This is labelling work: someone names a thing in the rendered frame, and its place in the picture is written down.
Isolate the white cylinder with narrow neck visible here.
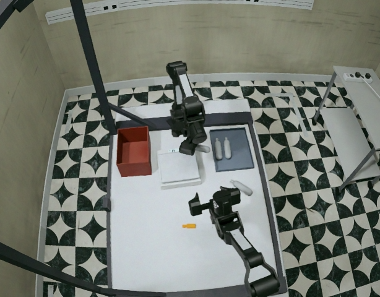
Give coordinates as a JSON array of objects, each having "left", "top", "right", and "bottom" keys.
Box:
[
  {"left": 224, "top": 137, "right": 231, "bottom": 159},
  {"left": 215, "top": 138, "right": 222, "bottom": 160}
]

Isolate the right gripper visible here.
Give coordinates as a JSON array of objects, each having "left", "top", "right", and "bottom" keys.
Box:
[{"left": 188, "top": 186, "right": 241, "bottom": 217}]

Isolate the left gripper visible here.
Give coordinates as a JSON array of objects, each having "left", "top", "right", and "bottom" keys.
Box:
[{"left": 179, "top": 126, "right": 197, "bottom": 156}]

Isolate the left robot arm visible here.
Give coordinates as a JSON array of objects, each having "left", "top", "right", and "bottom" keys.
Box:
[{"left": 166, "top": 61, "right": 207, "bottom": 144}]

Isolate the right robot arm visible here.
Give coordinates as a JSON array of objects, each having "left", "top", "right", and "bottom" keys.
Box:
[{"left": 209, "top": 190, "right": 280, "bottom": 297}]

